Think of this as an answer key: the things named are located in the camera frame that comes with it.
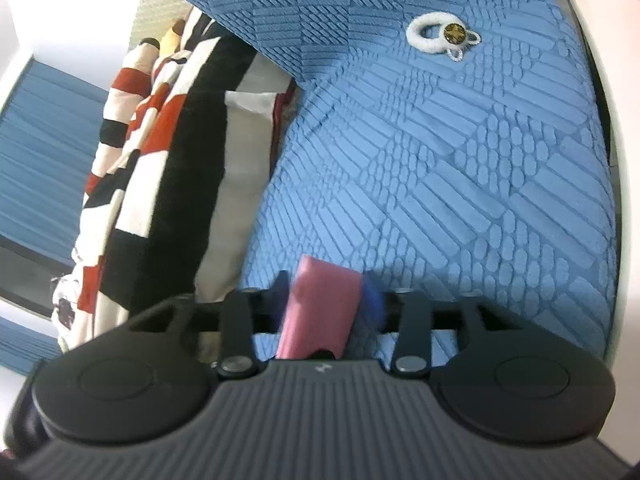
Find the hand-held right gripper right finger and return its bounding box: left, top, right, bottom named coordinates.
left=360, top=271, right=501, bottom=376

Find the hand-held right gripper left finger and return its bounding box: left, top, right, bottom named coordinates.
left=130, top=271, right=293, bottom=378

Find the white hair tie gold charm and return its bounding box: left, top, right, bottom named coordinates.
left=406, top=11, right=482, bottom=62

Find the blue textured chair cover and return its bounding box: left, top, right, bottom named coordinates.
left=122, top=0, right=618, bottom=366

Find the red white black striped blanket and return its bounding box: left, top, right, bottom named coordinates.
left=50, top=10, right=256, bottom=351

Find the yellow plush toy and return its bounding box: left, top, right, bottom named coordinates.
left=159, top=20, right=187, bottom=55

